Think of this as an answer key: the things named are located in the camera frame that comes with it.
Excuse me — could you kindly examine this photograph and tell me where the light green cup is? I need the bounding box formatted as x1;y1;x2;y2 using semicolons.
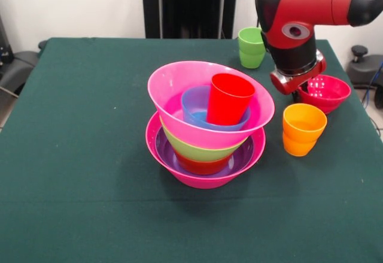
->
238;26;267;69

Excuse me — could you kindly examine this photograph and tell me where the light green bowl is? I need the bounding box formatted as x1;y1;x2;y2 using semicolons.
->
159;116;249;162

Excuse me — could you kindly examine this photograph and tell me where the dark green tablecloth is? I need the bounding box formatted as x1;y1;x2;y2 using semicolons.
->
0;37;383;263

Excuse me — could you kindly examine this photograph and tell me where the red cup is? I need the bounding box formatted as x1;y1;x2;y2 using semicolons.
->
205;73;256;126

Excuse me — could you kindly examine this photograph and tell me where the large pink bowl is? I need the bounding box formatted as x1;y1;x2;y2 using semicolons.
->
147;61;275;149
145;111;266;189

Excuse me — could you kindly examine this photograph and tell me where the purple bowl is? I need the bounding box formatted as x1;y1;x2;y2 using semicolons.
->
154;126;255;177

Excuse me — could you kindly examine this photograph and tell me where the orange cup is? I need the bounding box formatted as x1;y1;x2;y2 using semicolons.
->
282;103;328;158

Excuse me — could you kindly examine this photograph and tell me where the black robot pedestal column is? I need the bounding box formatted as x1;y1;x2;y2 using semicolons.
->
137;0;242;40

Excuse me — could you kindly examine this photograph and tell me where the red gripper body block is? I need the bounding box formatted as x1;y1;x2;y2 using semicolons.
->
269;52;328;96

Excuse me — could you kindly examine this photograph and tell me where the blue bowl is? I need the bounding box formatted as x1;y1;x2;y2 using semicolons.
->
181;85;251;132

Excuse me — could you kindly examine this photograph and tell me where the blue cable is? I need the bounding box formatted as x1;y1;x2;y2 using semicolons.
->
361;61;383;108

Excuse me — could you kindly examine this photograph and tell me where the orange-red bowl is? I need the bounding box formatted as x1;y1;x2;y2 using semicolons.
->
174;150;235;176

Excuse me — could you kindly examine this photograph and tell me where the small magenta bowl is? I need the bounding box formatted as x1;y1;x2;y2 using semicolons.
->
297;74;352;115

